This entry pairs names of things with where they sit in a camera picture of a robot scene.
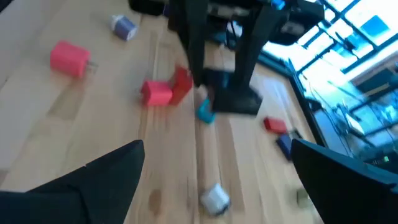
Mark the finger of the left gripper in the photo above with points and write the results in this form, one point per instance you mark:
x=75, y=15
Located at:
x=255, y=46
x=191, y=37

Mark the small red charger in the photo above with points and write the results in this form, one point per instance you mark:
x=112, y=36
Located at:
x=275, y=125

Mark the dark red tall charger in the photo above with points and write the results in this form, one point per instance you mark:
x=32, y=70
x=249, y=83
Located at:
x=181, y=84

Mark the purple charger white face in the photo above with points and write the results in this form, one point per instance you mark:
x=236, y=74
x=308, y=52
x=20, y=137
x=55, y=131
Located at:
x=123, y=27

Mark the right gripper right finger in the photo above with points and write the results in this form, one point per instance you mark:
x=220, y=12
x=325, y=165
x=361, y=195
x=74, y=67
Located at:
x=348, y=193

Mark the large window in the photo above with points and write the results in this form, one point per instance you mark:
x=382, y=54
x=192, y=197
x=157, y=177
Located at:
x=351, y=56

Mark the teal charger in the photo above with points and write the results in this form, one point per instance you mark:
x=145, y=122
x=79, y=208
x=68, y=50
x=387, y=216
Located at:
x=205, y=113

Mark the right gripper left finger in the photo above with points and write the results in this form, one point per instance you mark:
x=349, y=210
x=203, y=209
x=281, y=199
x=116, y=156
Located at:
x=77, y=199

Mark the white charger cube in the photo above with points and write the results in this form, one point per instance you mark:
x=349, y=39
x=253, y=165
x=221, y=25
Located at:
x=215, y=199

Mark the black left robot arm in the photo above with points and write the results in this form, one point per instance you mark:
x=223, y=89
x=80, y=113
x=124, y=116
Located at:
x=146, y=6

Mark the black flat tray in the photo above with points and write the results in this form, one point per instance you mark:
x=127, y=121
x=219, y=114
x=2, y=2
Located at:
x=284, y=145

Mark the coral pink charger cube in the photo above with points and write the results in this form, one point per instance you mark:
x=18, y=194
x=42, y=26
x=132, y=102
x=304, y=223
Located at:
x=156, y=92
x=69, y=59

